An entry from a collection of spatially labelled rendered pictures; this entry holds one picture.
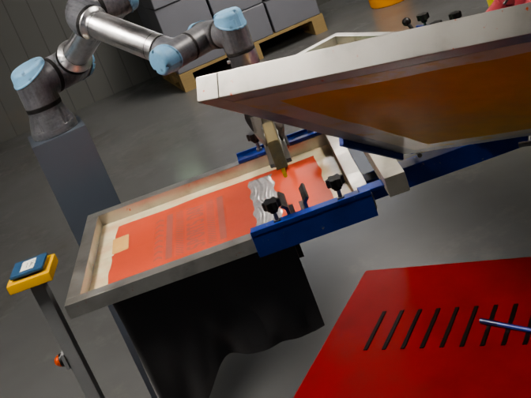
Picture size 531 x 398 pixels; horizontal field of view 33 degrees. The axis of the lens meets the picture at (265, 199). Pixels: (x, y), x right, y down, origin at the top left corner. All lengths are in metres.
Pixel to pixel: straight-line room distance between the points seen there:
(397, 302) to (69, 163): 1.66
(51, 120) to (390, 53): 1.87
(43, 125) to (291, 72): 1.76
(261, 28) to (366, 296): 6.68
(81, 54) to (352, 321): 1.63
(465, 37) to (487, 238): 2.82
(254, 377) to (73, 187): 1.09
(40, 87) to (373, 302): 1.67
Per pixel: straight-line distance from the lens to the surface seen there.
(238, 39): 2.30
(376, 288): 1.54
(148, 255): 2.40
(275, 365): 3.56
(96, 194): 2.97
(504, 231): 3.95
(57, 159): 2.93
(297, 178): 2.51
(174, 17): 7.89
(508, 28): 1.14
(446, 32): 1.16
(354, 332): 1.44
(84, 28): 2.53
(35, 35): 8.85
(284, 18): 8.17
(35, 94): 2.92
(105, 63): 8.95
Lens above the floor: 1.85
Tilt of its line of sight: 21 degrees down
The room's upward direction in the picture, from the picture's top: 21 degrees counter-clockwise
